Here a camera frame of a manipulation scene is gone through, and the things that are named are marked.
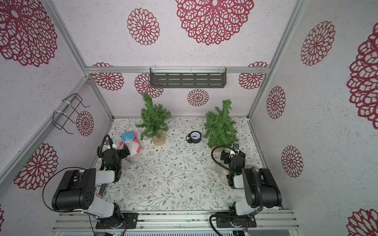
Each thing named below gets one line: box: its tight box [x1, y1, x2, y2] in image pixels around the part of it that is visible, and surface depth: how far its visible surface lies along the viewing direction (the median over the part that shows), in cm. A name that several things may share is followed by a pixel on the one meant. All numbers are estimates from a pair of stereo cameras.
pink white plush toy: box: [119, 131, 141, 155], surface depth 101 cm
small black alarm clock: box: [185, 130, 202, 144], surface depth 108 cm
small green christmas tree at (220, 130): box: [203, 99, 240, 148], surface depth 85 cm
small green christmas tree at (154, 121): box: [135, 92, 172, 147], surface depth 88 cm
